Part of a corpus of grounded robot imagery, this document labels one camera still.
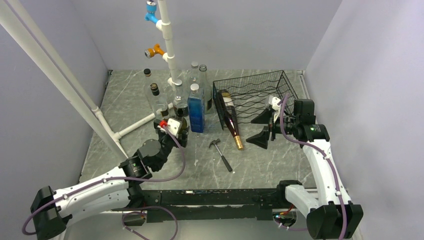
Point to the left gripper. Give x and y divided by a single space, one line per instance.
182 140

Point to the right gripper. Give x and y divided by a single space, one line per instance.
260 139

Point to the clear bottle dark label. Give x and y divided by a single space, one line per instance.
180 101

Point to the red wine bottle gold cap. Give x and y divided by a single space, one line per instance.
230 117

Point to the clear bottle white label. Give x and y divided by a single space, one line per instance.
151 88

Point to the blue label clear bottle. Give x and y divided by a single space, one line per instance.
196 108

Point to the round clear glass bottle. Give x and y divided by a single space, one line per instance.
193 74

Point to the clear frosted wine bottle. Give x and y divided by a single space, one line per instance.
207 88

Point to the green wine bottle silver cap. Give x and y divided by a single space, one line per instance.
180 116

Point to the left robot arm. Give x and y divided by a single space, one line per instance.
53 211

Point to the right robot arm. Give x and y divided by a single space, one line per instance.
332 214

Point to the small grey hammer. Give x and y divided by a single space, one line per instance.
224 160

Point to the orange pipe nozzle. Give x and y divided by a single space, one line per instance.
155 50

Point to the blue pipe nozzle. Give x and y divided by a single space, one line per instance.
151 8

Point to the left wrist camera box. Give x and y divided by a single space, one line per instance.
171 125

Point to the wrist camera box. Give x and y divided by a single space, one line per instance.
171 125
273 103

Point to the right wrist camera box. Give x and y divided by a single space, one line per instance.
273 103

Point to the black wire wine rack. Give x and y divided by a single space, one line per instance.
249 93

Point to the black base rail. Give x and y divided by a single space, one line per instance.
261 204

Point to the white pvc pipe frame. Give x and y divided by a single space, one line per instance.
15 19

